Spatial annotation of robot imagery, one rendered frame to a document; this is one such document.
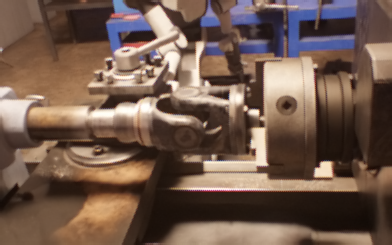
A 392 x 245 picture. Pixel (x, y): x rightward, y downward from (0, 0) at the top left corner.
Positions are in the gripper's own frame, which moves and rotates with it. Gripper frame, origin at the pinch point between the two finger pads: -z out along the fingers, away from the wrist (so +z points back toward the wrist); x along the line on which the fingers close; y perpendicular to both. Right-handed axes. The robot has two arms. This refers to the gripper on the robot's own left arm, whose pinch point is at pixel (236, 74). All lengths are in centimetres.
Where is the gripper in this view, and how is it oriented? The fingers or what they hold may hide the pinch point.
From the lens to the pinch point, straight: 267.4
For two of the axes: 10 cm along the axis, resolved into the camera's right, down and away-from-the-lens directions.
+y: 8.2, -5.1, 2.7
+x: 5.3, 4.7, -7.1
